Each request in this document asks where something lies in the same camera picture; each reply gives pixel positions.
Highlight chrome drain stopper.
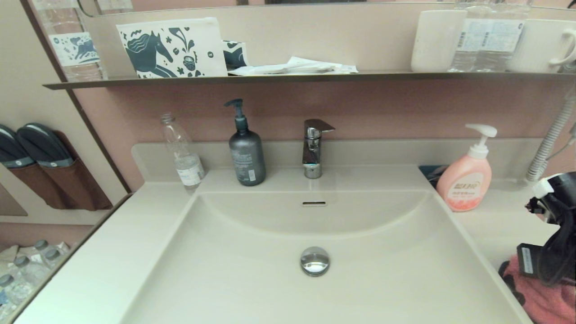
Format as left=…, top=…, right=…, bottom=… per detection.
left=300, top=246, right=331, bottom=276

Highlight white ceramic sink basin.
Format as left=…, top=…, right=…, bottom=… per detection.
left=121, top=189, right=525, bottom=324

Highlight thin metal wall shelf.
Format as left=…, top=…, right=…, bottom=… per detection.
left=43, top=71, right=576, bottom=90

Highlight white coiled hose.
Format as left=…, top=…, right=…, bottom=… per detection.
left=526, top=97, right=576, bottom=181

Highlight clear water bottle white label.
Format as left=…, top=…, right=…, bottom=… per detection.
left=478, top=0, right=531, bottom=72
left=449, top=0, right=490, bottom=72

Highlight small dark patterned pouch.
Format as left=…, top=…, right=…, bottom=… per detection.
left=222, top=40, right=248, bottom=71

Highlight clear bottle blue print label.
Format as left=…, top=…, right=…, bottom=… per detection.
left=32, top=0, right=108, bottom=82

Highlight chrome faucet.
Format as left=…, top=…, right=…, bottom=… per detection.
left=302, top=119, right=336, bottom=179

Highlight white horse print pouch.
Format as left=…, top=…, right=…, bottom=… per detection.
left=116, top=17, right=229, bottom=79

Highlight slippers in brown holder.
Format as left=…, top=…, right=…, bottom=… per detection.
left=0, top=130, right=114, bottom=212

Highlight pink fluffy cloth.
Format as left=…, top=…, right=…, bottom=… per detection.
left=498, top=255, right=576, bottom=324

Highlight uncapped clear plastic bottle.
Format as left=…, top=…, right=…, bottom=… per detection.
left=161, top=113, right=206, bottom=192

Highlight white mug with handle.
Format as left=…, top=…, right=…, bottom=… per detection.
left=508, top=18, right=576, bottom=74

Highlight pink pump soap bottle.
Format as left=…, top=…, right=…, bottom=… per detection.
left=436, top=123, right=498, bottom=212

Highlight small capped water bottle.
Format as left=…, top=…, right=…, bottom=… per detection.
left=34, top=239, right=57, bottom=261
left=45, top=248, right=70, bottom=270
left=0, top=274, right=34, bottom=318
left=13, top=256, right=51, bottom=291

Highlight dark grey slipper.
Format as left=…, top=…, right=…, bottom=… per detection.
left=0, top=125, right=36, bottom=169
left=17, top=122, right=75, bottom=168

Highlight white cup without handle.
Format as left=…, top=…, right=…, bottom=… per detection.
left=410, top=9, right=468, bottom=73

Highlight white plastic packet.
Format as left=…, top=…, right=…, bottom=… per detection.
left=288, top=56, right=359, bottom=74
left=228, top=63, right=342, bottom=76

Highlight grey pump soap bottle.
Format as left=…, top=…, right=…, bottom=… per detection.
left=224, top=98, right=266, bottom=187

